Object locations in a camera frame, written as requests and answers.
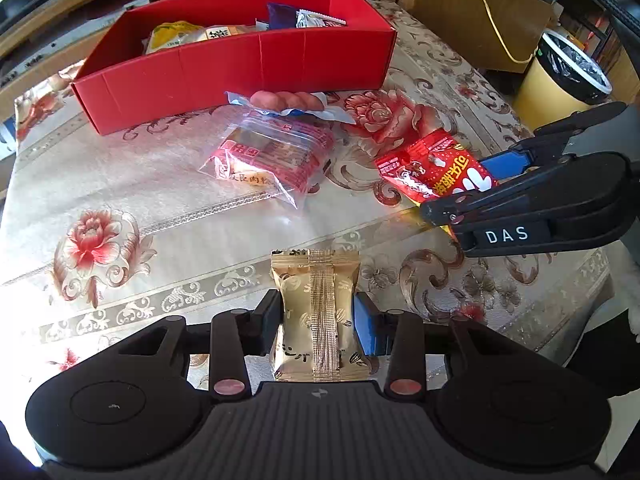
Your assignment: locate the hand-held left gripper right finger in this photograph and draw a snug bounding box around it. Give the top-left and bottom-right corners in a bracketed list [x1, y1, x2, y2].
[352, 291, 508, 402]

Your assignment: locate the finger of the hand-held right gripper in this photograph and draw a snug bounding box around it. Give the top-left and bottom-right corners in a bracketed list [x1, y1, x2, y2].
[480, 101, 629, 182]
[419, 156, 567, 227]

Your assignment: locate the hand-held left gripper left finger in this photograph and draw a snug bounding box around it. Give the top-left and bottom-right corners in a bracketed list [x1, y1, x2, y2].
[116, 289, 284, 402]

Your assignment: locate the gold snack packet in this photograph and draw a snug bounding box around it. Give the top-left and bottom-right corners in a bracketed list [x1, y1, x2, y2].
[270, 248, 368, 382]

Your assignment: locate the red gummy candy packet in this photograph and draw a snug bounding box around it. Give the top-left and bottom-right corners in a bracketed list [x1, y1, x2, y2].
[375, 127, 501, 246]

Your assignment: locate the green white wafer packet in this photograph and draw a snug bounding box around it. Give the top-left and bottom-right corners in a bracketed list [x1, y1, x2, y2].
[295, 9, 348, 30]

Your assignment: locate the red cardboard box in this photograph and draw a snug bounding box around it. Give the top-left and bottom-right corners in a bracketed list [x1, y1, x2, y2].
[70, 0, 398, 137]

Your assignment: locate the blue wafer biscuit packet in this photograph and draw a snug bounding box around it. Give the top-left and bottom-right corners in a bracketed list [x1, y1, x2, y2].
[265, 1, 301, 33]

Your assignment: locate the round steamed cake packet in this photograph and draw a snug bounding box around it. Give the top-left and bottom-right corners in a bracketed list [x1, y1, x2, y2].
[202, 24, 261, 43]

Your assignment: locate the yellow snack packet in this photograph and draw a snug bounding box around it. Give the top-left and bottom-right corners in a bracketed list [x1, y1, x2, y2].
[145, 21, 208, 56]

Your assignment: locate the yellow trash can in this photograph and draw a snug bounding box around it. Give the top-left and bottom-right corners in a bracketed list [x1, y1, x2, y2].
[512, 29, 613, 131]

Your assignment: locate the brown cardboard box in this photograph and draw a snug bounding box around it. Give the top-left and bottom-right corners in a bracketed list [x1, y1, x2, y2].
[412, 0, 558, 73]

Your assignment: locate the red meat floss cake packet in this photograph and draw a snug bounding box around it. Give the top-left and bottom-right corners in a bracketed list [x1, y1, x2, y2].
[197, 110, 336, 208]

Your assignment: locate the floral beige tablecloth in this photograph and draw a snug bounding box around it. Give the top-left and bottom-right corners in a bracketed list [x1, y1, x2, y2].
[0, 0, 616, 386]

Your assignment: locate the clear sausage packet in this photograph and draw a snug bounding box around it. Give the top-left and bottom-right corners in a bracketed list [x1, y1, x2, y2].
[222, 89, 353, 123]

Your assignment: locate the silver set-top device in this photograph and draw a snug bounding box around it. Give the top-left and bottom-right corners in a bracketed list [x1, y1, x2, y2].
[0, 30, 131, 92]

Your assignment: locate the yellow cable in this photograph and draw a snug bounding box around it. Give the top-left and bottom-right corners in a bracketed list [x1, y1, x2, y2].
[447, 0, 533, 64]

